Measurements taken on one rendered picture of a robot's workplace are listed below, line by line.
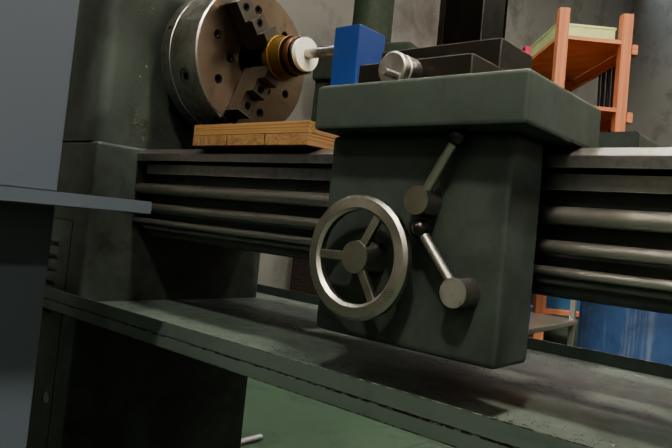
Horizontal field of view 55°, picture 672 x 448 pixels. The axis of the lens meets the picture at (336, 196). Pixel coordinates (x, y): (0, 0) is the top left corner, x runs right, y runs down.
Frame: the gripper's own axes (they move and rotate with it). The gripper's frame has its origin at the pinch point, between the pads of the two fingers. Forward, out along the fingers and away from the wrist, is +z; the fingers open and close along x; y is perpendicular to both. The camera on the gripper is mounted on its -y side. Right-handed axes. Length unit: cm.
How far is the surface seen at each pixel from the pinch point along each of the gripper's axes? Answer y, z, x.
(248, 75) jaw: 6.6, 19.4, -29.8
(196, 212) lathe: 10, 43, -51
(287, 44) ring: 17.4, 14.2, -27.9
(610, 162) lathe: 86, 33, -49
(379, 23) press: -204, -5, 304
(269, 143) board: 31, 31, -49
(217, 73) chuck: 4.1, 18.2, -35.9
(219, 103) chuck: 4.0, 24.3, -36.6
